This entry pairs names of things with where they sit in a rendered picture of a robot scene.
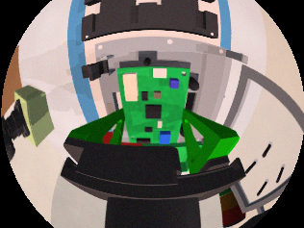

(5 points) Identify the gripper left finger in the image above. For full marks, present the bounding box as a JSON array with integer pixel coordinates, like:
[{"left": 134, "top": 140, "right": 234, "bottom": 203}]
[{"left": 67, "top": 108, "right": 125, "bottom": 145}]

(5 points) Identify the red bin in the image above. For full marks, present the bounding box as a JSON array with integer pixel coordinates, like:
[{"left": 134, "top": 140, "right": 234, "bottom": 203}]
[{"left": 103, "top": 132, "right": 142, "bottom": 146}]

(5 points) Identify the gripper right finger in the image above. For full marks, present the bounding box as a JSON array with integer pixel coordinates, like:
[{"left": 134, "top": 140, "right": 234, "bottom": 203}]
[{"left": 182, "top": 108, "right": 240, "bottom": 174}]

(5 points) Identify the green bin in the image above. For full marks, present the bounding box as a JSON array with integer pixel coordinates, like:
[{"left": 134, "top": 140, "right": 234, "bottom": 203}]
[{"left": 142, "top": 141, "right": 202, "bottom": 172}]

